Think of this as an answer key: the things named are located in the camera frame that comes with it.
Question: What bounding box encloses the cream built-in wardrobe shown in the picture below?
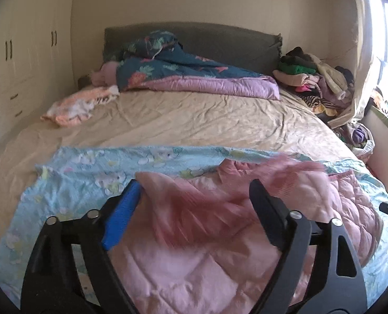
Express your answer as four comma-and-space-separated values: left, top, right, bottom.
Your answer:
0, 0, 75, 143

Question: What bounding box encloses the window sill clothes clutter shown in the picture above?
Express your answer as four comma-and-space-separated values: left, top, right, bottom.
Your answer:
369, 87, 388, 126

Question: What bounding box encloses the basket with purple clothes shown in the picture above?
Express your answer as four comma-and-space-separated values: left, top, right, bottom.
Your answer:
333, 123, 375, 163

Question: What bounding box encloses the dark grey headboard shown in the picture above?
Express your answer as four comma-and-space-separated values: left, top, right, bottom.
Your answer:
102, 22, 283, 75

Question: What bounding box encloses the dark teal floral quilt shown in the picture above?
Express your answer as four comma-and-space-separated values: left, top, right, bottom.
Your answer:
116, 30, 280, 100

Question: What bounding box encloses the pile of mixed clothes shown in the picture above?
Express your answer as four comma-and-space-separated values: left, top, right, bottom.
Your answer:
272, 47, 354, 120

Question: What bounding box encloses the pink quilted jacket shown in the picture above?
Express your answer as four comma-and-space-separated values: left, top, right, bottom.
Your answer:
109, 155, 383, 313

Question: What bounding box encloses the pink pillow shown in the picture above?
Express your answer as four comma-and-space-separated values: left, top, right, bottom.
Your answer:
90, 61, 119, 87

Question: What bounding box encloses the light blue cartoon sheet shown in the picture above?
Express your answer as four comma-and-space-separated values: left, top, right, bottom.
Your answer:
0, 146, 388, 307

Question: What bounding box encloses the pink white small blanket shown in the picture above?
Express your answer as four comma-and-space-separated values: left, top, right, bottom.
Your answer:
41, 85, 119, 128

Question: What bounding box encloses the cream window curtain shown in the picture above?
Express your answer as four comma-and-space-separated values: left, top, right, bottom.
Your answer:
327, 0, 388, 128

